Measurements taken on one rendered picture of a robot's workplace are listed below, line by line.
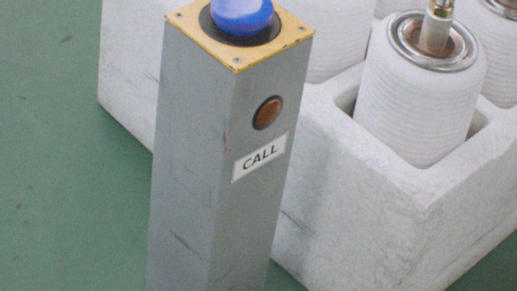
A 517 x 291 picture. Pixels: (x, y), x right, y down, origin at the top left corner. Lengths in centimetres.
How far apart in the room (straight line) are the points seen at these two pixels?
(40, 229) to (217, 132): 32
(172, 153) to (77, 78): 39
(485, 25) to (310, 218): 22
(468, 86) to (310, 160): 15
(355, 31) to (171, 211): 21
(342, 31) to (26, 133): 36
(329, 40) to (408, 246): 18
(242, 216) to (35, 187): 30
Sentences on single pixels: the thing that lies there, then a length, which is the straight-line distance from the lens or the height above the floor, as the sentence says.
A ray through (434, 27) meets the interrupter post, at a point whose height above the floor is 27.
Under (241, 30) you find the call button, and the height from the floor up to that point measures 32.
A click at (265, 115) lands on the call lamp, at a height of 27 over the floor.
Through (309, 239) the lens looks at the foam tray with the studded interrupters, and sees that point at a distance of 91.
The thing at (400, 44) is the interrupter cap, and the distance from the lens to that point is 80.
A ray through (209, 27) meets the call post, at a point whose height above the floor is 32.
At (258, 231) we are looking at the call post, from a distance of 80.
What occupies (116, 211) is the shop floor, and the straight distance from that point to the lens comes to 99.
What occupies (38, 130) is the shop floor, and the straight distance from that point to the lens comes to 107.
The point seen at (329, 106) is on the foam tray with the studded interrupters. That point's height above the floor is 18.
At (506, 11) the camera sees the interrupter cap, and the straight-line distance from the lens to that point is 88.
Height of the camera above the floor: 73
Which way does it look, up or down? 43 degrees down
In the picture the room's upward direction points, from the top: 10 degrees clockwise
